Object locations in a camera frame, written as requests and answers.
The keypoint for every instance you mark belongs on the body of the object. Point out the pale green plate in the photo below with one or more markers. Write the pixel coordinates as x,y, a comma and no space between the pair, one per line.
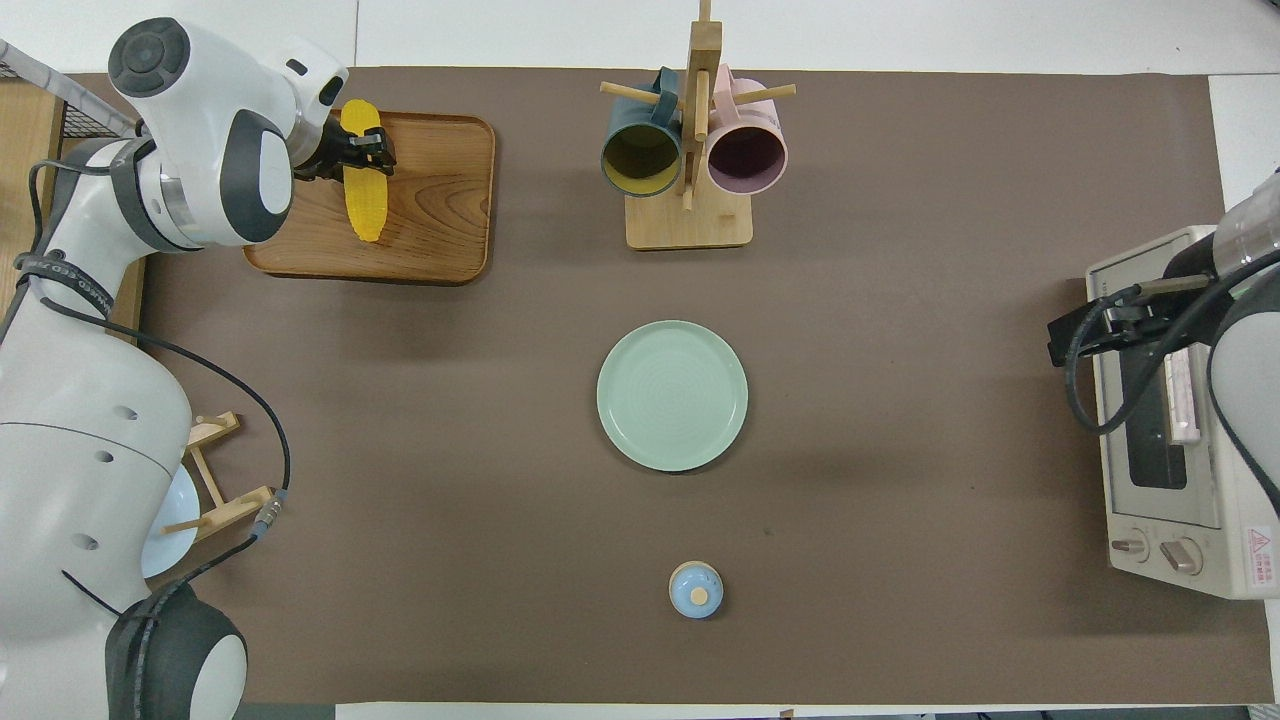
672,395

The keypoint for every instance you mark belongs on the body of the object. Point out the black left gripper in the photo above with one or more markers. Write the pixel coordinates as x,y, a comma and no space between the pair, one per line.
320,150

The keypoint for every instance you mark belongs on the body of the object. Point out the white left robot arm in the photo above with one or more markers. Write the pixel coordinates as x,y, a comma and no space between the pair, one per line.
90,450

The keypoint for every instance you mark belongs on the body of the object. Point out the white toaster oven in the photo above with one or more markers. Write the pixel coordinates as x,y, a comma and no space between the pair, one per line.
1215,570

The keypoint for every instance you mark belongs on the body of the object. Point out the wooden plate rack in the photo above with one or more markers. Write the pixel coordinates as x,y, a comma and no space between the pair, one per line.
235,505

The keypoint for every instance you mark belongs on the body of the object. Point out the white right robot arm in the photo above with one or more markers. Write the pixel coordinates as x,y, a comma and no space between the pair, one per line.
1250,380

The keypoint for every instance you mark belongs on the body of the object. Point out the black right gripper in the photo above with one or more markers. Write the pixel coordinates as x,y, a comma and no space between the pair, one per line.
1200,300

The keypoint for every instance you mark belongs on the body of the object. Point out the pink mug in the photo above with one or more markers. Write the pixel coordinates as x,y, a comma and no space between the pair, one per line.
747,158

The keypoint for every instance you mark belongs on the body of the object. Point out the light blue plate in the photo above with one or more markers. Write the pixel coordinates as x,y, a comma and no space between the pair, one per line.
175,520

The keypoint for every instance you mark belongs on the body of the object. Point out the brown table mat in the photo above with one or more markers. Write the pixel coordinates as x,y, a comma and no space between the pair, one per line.
900,450

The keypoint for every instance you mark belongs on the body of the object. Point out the dark blue mug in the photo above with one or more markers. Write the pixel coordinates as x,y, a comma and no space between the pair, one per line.
640,160

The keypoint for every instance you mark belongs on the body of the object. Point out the yellow corn cob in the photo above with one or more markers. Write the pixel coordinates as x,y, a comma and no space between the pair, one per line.
367,205

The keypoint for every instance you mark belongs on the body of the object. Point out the wooden mug rack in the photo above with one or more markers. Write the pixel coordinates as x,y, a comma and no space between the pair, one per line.
690,225

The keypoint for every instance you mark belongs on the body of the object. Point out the wooden serving tray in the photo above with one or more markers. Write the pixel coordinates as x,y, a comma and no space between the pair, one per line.
440,220

